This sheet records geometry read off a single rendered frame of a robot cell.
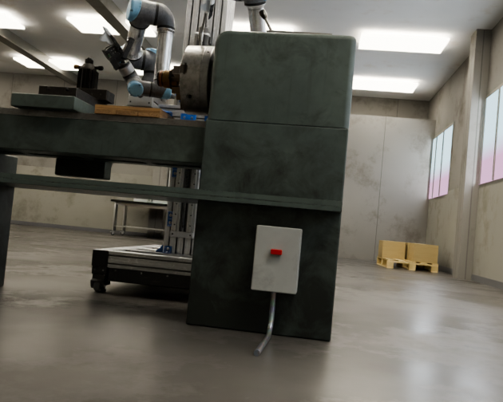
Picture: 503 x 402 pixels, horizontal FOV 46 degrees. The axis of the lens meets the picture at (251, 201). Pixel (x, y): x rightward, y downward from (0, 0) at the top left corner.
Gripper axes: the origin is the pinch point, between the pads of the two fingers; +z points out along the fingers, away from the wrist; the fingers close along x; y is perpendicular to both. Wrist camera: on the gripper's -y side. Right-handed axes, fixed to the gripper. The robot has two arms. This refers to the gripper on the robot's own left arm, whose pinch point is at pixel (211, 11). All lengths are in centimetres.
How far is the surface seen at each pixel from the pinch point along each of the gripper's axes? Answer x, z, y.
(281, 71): 10.4, 26.7, -32.2
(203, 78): -6.1, 28.8, -1.0
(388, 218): -807, -122, -396
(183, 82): -9.6, 30.9, 7.3
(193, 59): -6.9, 20.4, 4.5
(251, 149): 1, 60, -25
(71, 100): -18, 45, 54
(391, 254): -654, -28, -347
